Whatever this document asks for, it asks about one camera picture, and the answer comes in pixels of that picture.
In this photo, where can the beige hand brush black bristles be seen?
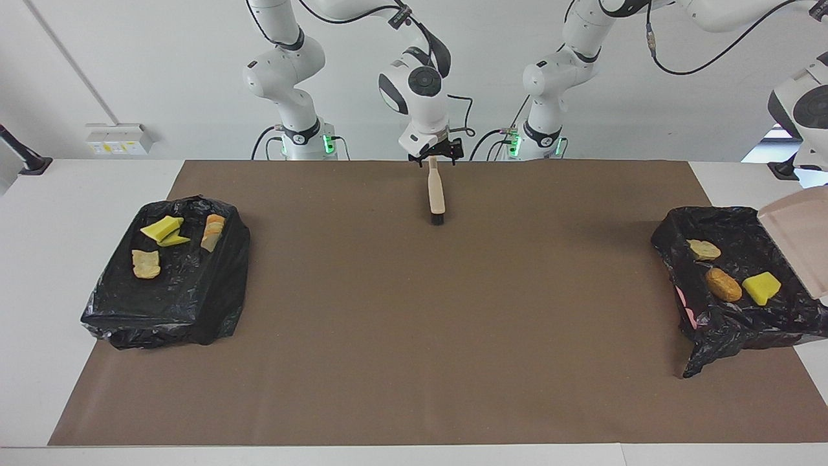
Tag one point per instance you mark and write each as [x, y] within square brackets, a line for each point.
[436, 194]

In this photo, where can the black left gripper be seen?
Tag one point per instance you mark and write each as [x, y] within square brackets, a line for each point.
[784, 169]

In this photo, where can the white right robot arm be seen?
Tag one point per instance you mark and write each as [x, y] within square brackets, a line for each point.
[284, 71]

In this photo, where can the orange striped foam piece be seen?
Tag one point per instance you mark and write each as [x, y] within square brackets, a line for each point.
[212, 233]
[704, 250]

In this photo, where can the pink plastic bin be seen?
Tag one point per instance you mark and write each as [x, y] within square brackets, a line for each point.
[687, 314]

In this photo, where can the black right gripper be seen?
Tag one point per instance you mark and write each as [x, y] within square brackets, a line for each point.
[454, 149]

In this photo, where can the notched yellow sponge piece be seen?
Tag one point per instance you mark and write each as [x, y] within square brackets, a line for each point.
[160, 228]

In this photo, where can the white wall socket box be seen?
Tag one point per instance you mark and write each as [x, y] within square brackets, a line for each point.
[119, 139]

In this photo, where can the beige plastic dustpan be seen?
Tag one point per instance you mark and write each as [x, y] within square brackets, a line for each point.
[802, 239]

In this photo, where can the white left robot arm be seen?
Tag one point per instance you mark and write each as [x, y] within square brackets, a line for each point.
[556, 77]

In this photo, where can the brown cork-like trash piece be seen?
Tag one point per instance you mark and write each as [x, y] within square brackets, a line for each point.
[723, 285]

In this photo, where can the black plastic trash bag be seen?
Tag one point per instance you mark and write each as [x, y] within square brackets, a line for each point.
[731, 323]
[181, 291]

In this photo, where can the small yellow sponge piece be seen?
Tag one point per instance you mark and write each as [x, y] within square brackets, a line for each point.
[174, 241]

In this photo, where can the brown paper table mat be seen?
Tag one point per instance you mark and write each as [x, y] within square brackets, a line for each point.
[414, 323]

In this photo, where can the pale trash piece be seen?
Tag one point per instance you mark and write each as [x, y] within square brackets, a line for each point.
[146, 264]

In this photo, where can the black pole stand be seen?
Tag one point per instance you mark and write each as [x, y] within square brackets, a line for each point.
[22, 155]

